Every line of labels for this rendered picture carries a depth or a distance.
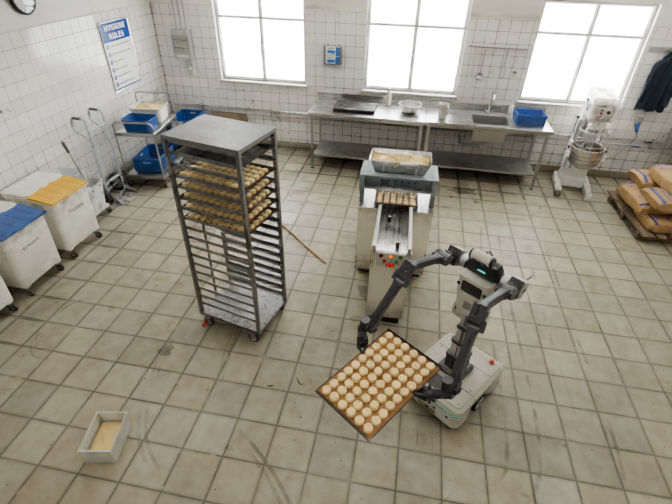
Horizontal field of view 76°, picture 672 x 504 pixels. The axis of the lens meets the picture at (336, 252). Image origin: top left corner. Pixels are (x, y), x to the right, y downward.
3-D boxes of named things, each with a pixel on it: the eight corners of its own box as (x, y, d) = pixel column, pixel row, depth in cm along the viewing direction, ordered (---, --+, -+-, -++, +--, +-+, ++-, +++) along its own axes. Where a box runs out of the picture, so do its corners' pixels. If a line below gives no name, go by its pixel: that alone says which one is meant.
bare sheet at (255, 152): (271, 148, 320) (271, 146, 319) (240, 169, 290) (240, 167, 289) (204, 134, 339) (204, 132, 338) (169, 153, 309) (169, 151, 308)
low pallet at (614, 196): (604, 197, 622) (607, 190, 616) (663, 201, 614) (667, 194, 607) (639, 244, 526) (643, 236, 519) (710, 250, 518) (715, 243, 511)
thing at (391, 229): (371, 275, 466) (377, 202, 414) (403, 279, 462) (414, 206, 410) (364, 321, 410) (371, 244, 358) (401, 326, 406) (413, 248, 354)
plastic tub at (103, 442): (103, 424, 319) (96, 411, 310) (133, 424, 320) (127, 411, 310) (84, 464, 295) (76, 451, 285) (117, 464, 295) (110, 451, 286)
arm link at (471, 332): (488, 321, 230) (469, 313, 237) (484, 321, 226) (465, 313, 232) (462, 394, 236) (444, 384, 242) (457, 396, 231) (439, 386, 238)
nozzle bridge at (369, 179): (361, 190, 445) (363, 159, 425) (432, 197, 437) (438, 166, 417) (357, 206, 418) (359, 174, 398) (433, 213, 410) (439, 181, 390)
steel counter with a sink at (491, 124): (308, 168, 679) (307, 88, 607) (318, 151, 735) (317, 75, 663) (535, 191, 633) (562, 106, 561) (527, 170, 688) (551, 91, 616)
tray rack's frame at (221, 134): (288, 306, 419) (277, 126, 314) (259, 343, 381) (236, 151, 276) (232, 288, 439) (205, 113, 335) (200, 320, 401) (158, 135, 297)
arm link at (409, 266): (413, 267, 250) (401, 257, 256) (404, 285, 257) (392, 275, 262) (454, 255, 281) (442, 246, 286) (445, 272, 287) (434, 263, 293)
